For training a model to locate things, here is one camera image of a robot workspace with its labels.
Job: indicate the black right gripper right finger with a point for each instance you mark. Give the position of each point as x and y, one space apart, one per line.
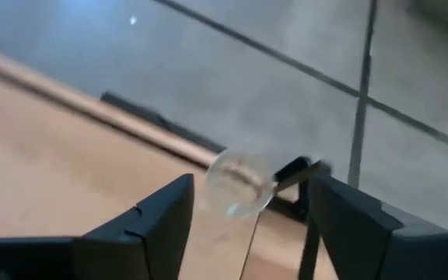
383 253

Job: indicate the black metal shelf frame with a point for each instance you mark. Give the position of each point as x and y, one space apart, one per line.
305 253

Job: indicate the clear conical glass vase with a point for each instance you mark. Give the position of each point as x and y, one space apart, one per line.
239 183

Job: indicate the black aluminium table frame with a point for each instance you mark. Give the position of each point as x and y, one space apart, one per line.
162 120

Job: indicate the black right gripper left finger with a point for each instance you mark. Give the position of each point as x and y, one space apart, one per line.
130 249

